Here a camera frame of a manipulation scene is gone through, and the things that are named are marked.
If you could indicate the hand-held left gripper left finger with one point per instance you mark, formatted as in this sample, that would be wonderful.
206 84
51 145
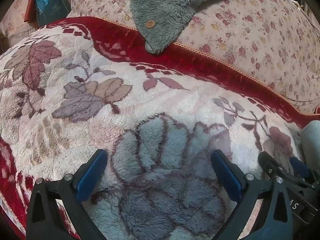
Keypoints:
86 180

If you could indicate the cream floral quilt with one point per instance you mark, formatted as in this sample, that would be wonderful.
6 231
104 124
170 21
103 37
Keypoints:
250 37

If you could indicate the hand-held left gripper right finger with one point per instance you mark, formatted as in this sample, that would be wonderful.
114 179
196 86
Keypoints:
228 177

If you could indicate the floral cushion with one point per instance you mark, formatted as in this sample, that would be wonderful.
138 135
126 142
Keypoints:
17 17

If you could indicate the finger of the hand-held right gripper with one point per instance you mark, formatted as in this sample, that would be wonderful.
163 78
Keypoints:
300 168
268 162

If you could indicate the teal bag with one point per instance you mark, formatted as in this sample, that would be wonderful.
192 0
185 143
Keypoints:
51 7

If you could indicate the grey-green fleece jacket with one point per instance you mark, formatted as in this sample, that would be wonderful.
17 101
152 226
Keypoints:
165 10

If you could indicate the floral plush blanket red border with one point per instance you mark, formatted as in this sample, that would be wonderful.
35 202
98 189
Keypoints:
125 120

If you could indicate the red bag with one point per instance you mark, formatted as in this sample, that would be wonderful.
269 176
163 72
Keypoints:
31 5

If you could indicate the light blue knit beanie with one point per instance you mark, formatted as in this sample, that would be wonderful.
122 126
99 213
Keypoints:
311 140

